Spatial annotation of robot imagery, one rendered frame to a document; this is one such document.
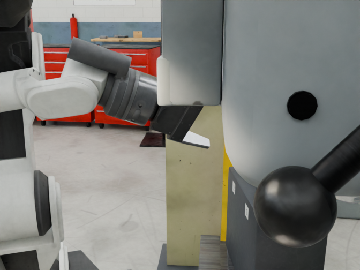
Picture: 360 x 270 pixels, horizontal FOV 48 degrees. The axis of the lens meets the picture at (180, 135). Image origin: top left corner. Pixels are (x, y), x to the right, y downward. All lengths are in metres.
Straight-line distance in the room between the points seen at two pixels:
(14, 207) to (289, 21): 0.78
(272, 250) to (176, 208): 1.57
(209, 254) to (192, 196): 1.31
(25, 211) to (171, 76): 0.68
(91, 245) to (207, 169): 0.97
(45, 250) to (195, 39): 0.79
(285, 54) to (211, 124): 1.89
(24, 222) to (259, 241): 0.48
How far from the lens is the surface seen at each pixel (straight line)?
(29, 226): 0.91
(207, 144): 0.77
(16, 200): 0.90
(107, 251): 2.63
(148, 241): 2.69
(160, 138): 4.67
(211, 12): 0.25
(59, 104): 0.66
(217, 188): 2.17
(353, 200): 0.28
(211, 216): 2.25
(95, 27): 9.62
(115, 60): 0.65
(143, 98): 0.66
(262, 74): 0.17
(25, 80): 0.69
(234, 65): 0.18
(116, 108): 0.67
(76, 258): 1.54
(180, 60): 0.25
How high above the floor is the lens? 1.40
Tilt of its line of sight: 17 degrees down
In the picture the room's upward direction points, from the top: straight up
